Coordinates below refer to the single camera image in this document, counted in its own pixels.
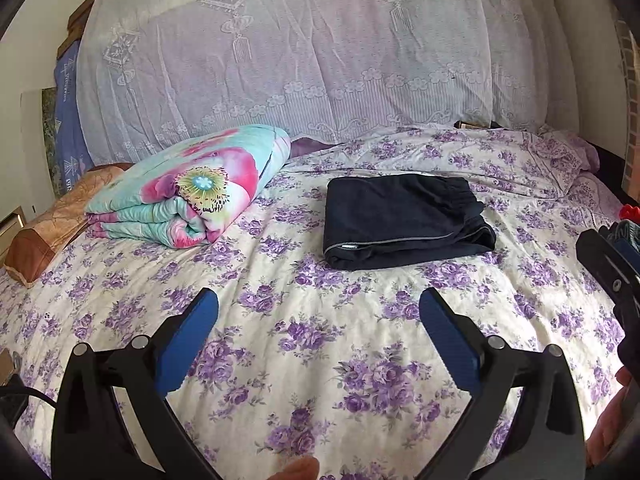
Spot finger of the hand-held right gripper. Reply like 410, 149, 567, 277
575, 227, 640, 311

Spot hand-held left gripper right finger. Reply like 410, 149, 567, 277
417, 287, 587, 480

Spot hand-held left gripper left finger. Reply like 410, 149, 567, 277
50, 287, 220, 480

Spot green garment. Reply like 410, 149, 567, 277
607, 220, 640, 243

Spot navy blue pants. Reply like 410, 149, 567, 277
322, 173, 497, 272

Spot person's right hand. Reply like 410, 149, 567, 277
587, 366, 640, 467

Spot person's left hand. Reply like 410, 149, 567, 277
270, 456, 319, 480

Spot purple floral pillow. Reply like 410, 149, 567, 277
530, 130, 601, 196

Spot purple floral bed sheet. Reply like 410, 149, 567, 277
0, 122, 631, 480

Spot folded floral quilt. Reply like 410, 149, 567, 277
85, 125, 292, 250

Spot orange checked curtain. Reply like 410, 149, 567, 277
615, 17, 640, 181

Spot brown pillow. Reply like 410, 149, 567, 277
5, 163, 133, 288

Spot purple cloth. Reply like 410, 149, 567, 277
290, 136, 337, 159

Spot blue patterned cloth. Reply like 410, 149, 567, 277
52, 42, 96, 196

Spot white lace cover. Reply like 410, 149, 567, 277
75, 0, 551, 153

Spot brown folded blanket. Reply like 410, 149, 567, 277
57, 0, 101, 58

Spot black cable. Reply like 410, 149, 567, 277
0, 375, 57, 408

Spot green wall poster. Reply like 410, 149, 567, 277
41, 87, 58, 196

